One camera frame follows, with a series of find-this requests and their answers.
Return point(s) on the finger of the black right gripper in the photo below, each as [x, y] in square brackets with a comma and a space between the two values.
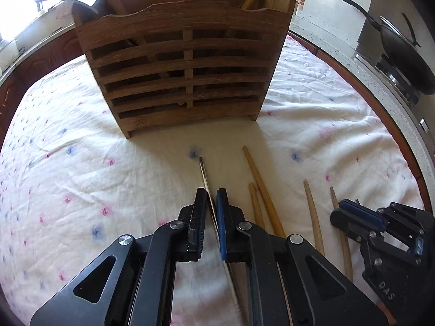
[368, 216]
[351, 226]

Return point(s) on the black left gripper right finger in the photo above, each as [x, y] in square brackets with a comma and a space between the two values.
[289, 281]

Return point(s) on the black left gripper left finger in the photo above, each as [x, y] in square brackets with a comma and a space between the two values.
[131, 282]

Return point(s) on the steel chopstick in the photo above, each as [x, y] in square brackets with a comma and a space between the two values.
[228, 268]

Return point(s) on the gas stove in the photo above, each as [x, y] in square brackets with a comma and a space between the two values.
[388, 73]

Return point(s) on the white floral tablecloth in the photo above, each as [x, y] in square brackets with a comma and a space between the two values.
[71, 182]

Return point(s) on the black wok pan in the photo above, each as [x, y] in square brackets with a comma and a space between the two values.
[402, 51]

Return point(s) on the wooden utensil holder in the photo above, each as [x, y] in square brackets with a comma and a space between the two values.
[175, 61]

